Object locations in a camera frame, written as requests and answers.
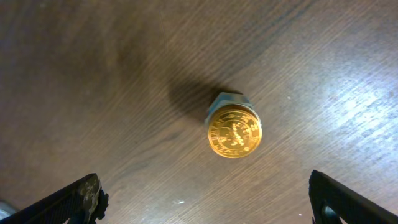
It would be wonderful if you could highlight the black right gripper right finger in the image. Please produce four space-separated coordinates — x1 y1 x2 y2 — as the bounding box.
308 170 397 224

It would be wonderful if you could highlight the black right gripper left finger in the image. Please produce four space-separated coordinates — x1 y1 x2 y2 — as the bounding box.
1 173 109 224

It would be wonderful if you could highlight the small jar gold lid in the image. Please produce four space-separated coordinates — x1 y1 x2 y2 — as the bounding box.
205 92 262 159

